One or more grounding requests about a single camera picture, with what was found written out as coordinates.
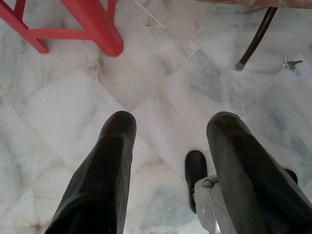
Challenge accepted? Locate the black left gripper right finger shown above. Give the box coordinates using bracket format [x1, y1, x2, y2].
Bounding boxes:
[206, 111, 312, 234]

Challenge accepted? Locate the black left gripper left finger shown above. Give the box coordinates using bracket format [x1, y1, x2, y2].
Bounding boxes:
[43, 110, 137, 234]

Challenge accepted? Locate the black right robot foot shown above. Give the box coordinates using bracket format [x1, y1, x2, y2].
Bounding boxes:
[284, 168, 298, 185]

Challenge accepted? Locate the black robot foot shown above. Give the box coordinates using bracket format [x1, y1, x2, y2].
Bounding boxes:
[184, 150, 208, 215]
[284, 168, 298, 185]

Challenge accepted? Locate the silver left robot leg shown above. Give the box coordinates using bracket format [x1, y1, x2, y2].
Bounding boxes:
[194, 175, 231, 234]

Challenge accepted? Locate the black left robot foot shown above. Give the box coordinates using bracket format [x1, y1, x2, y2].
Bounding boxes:
[184, 150, 208, 215]

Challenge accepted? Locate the silver key bunch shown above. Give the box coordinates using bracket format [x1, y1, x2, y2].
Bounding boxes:
[281, 56, 303, 76]

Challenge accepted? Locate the red plastic stool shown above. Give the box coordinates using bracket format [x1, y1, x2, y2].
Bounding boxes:
[0, 0, 124, 58]

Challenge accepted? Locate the dark metal table leg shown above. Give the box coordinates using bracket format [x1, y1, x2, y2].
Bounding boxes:
[235, 6, 278, 72]

